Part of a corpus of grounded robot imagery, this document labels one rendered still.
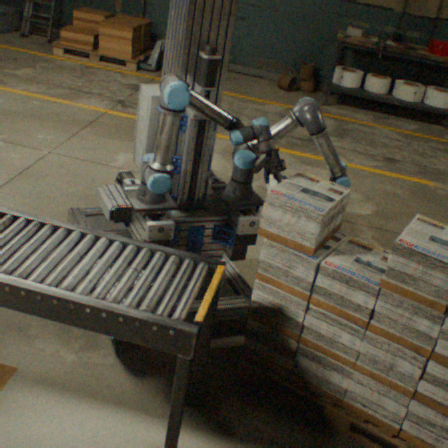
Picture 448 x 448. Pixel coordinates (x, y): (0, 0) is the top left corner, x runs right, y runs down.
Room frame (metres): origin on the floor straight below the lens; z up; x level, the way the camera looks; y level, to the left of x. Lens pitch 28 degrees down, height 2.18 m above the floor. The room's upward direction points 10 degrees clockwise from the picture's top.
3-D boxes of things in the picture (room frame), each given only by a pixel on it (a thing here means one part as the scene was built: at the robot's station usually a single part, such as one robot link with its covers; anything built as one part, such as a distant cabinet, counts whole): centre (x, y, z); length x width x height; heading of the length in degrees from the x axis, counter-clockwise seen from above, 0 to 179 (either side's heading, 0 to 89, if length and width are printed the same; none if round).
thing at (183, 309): (2.12, 0.08, 0.77); 0.47 x 0.05 x 0.05; 173
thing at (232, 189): (3.07, -0.06, 0.87); 0.15 x 0.15 x 0.10
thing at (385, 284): (2.43, -0.92, 0.86); 0.38 x 0.29 x 0.04; 153
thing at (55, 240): (2.20, 0.72, 0.77); 0.47 x 0.05 x 0.05; 173
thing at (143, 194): (2.84, 0.38, 0.87); 0.15 x 0.15 x 0.10
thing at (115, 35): (8.81, 2.05, 0.28); 1.20 x 0.83 x 0.57; 83
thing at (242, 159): (3.08, -0.06, 0.98); 0.13 x 0.12 x 0.14; 5
